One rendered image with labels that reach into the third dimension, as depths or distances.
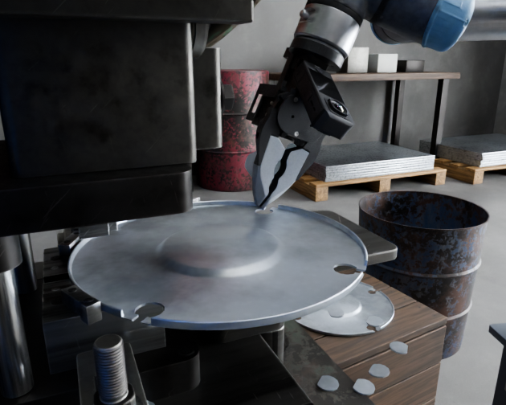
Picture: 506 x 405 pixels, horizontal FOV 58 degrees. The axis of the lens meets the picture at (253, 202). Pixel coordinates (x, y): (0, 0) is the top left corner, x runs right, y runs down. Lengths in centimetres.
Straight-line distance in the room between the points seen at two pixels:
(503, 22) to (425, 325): 71
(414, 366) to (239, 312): 92
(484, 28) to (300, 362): 54
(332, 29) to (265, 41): 350
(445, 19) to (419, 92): 446
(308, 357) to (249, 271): 17
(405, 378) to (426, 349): 9
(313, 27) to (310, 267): 30
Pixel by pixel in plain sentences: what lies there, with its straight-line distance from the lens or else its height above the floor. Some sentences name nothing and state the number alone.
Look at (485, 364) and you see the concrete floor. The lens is 177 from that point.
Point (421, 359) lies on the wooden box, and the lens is 125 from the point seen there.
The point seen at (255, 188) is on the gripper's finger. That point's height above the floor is 81.
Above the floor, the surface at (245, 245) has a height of 79.
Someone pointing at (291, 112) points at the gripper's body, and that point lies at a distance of 57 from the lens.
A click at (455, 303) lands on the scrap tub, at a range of 163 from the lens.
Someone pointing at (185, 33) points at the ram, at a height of 98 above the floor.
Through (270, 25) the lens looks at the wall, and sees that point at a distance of 411.
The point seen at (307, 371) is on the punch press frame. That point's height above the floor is 64.
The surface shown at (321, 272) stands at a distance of 42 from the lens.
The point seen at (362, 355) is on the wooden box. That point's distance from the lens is 108.
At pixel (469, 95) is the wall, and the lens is 558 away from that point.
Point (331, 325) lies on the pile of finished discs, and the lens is 115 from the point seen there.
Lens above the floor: 97
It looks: 18 degrees down
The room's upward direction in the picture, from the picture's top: straight up
